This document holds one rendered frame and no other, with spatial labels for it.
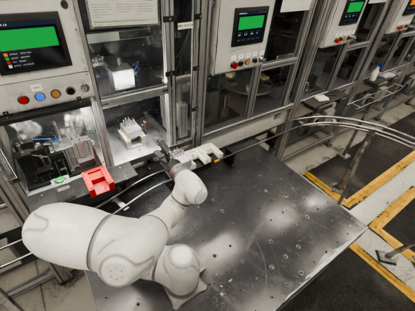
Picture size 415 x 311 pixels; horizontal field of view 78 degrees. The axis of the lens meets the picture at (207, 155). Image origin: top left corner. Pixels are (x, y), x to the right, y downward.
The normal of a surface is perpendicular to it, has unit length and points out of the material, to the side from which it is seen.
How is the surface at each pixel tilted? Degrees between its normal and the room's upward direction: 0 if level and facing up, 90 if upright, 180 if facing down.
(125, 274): 63
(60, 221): 13
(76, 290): 0
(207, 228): 0
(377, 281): 0
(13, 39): 90
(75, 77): 90
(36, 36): 90
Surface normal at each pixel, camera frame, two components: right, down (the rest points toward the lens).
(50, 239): -0.14, -0.14
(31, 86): 0.57, 0.55
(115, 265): 0.01, 0.25
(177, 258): 0.18, -0.75
